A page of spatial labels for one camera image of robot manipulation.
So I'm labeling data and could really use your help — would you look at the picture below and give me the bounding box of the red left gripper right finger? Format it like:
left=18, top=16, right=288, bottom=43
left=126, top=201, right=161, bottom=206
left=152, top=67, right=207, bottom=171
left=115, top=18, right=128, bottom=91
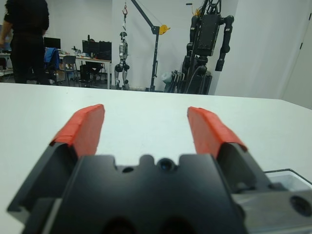
left=187, top=106, right=286, bottom=195

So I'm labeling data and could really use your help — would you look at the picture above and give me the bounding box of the white door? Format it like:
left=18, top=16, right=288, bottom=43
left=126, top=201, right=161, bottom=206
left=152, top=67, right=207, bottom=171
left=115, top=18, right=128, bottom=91
left=285, top=0, right=312, bottom=110

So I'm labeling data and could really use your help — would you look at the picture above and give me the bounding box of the standing person in black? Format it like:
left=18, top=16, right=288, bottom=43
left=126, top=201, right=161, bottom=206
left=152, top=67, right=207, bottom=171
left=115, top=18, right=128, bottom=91
left=0, top=0, right=50, bottom=85

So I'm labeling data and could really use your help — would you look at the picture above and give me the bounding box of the black humanoid robot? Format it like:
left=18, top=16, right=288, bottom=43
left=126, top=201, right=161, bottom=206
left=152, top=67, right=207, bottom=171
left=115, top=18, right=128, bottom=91
left=181, top=0, right=235, bottom=95

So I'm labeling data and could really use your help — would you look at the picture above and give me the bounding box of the grey office chair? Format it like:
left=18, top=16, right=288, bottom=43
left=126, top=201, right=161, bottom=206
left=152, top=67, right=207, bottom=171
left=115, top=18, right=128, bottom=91
left=62, top=55, right=78, bottom=81

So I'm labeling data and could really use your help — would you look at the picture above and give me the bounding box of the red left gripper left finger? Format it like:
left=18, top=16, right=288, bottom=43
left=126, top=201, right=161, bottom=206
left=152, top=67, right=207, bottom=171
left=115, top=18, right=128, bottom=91
left=6, top=104, right=105, bottom=214

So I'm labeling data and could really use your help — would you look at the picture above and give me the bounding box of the seated person at desk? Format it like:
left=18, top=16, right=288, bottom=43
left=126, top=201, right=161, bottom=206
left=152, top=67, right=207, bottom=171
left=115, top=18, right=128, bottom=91
left=80, top=38, right=104, bottom=82

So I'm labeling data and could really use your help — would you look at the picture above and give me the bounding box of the black crane gantry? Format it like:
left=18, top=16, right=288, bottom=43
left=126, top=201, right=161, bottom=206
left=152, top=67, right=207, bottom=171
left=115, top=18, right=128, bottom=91
left=130, top=0, right=163, bottom=93

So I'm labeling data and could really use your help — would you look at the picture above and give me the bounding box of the black computer monitor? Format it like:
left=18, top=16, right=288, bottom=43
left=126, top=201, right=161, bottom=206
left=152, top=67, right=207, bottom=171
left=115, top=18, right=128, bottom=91
left=82, top=40, right=100, bottom=54
left=43, top=37, right=61, bottom=49

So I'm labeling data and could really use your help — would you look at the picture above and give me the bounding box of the white office desk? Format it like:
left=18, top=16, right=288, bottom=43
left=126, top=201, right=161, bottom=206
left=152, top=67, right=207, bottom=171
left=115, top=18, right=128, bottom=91
left=58, top=55, right=113, bottom=90

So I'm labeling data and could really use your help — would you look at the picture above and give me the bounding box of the blue jacket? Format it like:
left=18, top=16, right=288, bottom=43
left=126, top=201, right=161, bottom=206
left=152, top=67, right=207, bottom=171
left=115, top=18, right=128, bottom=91
left=43, top=47, right=60, bottom=72

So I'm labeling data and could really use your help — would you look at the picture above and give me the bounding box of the pale green bag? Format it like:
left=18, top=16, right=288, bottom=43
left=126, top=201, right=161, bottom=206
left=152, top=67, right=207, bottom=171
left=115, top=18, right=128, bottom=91
left=161, top=72, right=174, bottom=85

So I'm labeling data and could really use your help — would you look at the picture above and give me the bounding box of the hanging silver humanoid robot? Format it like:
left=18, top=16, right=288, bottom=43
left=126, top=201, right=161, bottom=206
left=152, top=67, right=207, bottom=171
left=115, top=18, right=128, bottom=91
left=114, top=31, right=131, bottom=90

